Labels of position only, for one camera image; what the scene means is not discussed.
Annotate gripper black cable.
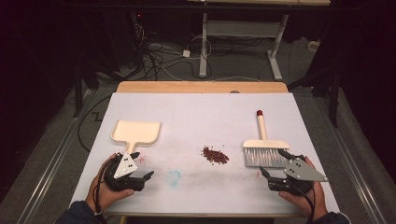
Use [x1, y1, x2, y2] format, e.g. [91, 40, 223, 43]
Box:
[291, 182, 317, 224]
[92, 160, 108, 224]

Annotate small white floor box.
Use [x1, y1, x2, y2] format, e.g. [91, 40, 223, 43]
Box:
[307, 40, 321, 53]

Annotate person's left hand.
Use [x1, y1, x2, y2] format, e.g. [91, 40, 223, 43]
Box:
[85, 152, 135, 215]

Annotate cream hand brush grey bristles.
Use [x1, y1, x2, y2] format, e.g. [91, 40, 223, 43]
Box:
[242, 109, 291, 169]

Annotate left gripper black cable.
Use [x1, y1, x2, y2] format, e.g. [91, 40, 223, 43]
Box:
[92, 160, 108, 224]

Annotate wooden table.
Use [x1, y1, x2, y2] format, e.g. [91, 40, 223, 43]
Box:
[116, 80, 290, 94]

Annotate black metal stand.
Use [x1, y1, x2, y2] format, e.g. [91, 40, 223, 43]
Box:
[287, 69, 342, 129]

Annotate black floor cable loop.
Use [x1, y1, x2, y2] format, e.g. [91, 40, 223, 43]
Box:
[77, 94, 112, 153]

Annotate red beans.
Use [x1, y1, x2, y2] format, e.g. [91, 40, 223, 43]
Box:
[201, 146, 231, 165]

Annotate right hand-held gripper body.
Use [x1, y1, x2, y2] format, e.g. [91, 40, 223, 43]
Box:
[267, 154, 329, 197]

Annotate white board sheet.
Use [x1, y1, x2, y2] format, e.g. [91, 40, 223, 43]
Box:
[69, 91, 341, 217]

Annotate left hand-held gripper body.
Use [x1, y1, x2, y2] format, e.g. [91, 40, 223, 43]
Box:
[103, 151, 147, 192]

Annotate person's right hand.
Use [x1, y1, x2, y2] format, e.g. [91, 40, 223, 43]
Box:
[277, 155, 328, 218]

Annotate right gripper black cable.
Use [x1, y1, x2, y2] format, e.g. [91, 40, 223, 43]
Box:
[291, 182, 317, 224]

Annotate cream plastic dustpan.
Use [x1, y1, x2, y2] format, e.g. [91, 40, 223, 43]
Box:
[110, 119, 163, 155]

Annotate white metal desk frame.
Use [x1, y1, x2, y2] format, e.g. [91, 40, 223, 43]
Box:
[198, 12, 290, 82]

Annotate tangle of floor cables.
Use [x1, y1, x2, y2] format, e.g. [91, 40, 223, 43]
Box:
[132, 21, 214, 82]

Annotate grey metal floor rail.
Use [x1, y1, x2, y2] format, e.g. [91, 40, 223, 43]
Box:
[312, 92, 389, 224]
[12, 89, 96, 224]

